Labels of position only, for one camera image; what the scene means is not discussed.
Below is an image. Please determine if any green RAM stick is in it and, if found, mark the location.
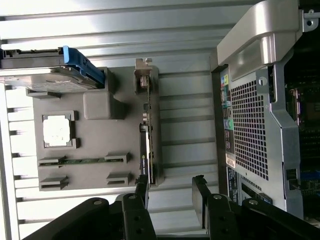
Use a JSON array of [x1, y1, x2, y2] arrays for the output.
[[39, 157, 126, 165]]

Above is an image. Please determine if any grey parts rack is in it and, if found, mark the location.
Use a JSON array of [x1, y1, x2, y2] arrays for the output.
[[26, 66, 165, 192]]

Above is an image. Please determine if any open PC case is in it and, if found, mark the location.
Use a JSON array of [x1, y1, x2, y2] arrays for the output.
[[209, 0, 320, 223]]

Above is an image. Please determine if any green motherboard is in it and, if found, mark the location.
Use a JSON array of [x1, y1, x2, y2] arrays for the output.
[[284, 82, 320, 201]]

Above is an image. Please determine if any silver CPU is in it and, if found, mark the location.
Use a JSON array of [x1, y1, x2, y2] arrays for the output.
[[42, 117, 72, 148]]

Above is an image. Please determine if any CPU socket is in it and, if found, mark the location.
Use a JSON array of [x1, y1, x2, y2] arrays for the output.
[[289, 88, 320, 126]]

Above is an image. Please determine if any hard disk in blue caddy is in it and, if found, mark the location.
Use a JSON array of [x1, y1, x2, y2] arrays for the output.
[[0, 45, 105, 94]]

